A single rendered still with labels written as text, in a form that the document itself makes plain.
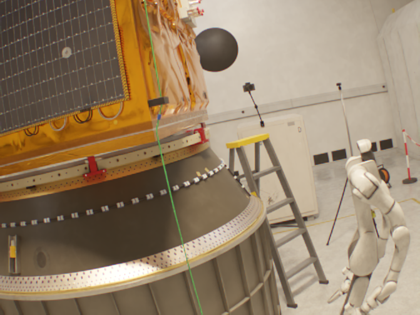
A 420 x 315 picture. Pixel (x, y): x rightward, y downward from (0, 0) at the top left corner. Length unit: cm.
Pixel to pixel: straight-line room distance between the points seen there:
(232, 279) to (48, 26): 159
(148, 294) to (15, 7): 153
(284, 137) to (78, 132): 440
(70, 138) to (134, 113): 33
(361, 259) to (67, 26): 176
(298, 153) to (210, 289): 407
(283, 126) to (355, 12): 530
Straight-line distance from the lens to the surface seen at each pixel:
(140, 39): 184
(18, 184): 222
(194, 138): 246
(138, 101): 179
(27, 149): 204
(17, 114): 201
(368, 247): 208
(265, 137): 394
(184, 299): 212
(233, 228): 231
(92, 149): 188
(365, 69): 1039
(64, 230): 208
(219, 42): 1007
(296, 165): 605
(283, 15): 1020
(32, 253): 216
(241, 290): 238
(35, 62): 196
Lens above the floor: 183
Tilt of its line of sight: 5 degrees down
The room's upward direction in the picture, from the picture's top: 12 degrees counter-clockwise
